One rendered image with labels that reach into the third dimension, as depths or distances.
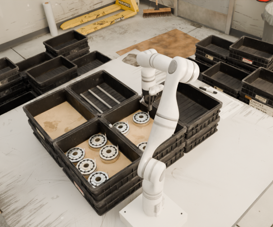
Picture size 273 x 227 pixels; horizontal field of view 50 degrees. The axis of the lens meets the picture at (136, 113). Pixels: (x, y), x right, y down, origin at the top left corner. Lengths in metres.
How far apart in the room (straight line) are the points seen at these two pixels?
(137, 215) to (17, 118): 1.17
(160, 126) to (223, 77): 1.89
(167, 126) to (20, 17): 3.89
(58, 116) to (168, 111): 0.94
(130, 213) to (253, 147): 0.84
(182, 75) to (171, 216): 0.67
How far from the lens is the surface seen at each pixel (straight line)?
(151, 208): 1.39
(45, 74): 3.01
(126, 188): 1.50
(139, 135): 1.68
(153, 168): 1.19
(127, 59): 2.59
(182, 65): 1.12
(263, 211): 2.48
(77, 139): 1.67
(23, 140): 2.03
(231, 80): 2.95
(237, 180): 1.69
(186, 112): 1.83
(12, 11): 4.74
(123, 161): 1.56
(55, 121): 1.88
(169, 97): 1.13
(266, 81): 2.82
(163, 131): 1.15
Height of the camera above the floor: 2.03
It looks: 41 degrees down
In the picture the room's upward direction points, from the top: 4 degrees counter-clockwise
